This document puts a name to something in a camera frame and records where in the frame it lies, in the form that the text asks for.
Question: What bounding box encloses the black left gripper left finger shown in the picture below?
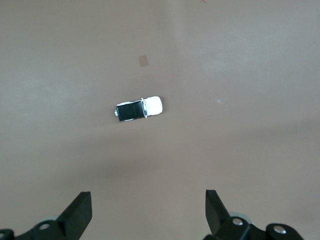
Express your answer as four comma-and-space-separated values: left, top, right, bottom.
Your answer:
0, 191, 92, 240

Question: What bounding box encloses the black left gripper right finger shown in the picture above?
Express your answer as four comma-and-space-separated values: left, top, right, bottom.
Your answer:
202, 189, 305, 240

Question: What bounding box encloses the small brown tape patch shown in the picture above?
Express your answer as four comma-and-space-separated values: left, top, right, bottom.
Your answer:
137, 54, 150, 68

